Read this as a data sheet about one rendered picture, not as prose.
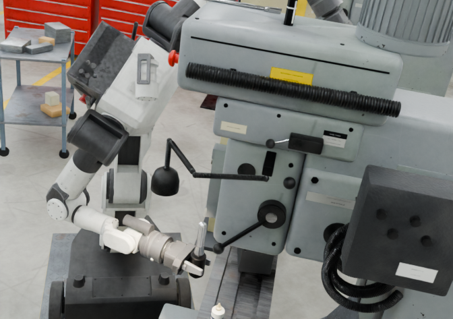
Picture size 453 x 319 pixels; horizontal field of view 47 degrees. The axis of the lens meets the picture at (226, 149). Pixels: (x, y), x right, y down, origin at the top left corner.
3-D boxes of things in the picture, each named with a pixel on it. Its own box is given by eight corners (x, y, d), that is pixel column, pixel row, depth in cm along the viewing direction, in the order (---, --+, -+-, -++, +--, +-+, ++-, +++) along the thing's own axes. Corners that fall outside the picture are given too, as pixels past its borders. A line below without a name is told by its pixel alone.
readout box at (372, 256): (341, 279, 99) (369, 185, 90) (340, 251, 108) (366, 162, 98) (447, 303, 98) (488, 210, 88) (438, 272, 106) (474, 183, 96)
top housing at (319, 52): (172, 90, 116) (179, 17, 109) (199, 58, 139) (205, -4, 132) (385, 131, 112) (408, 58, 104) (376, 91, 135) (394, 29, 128)
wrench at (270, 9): (183, -3, 129) (183, -6, 128) (187, -6, 132) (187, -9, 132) (280, 14, 127) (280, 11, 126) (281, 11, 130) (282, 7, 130)
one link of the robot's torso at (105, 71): (60, 109, 181) (50, 90, 147) (112, 31, 188) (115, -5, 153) (133, 154, 186) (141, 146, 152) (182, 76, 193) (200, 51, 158)
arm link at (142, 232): (145, 264, 160) (115, 251, 164) (164, 246, 169) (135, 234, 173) (148, 235, 155) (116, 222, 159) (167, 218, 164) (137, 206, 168)
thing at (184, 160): (167, 144, 127) (168, 139, 126) (172, 143, 127) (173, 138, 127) (193, 179, 114) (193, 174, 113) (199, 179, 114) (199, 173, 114)
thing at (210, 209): (203, 216, 143) (212, 148, 133) (206, 208, 146) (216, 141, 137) (217, 219, 142) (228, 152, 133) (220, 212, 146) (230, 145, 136)
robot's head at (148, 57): (139, 89, 153) (131, 83, 146) (140, 60, 154) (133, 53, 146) (160, 89, 153) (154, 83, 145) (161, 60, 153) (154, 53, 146)
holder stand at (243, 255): (237, 271, 191) (246, 226, 182) (236, 235, 211) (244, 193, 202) (269, 275, 192) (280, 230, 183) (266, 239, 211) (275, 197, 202)
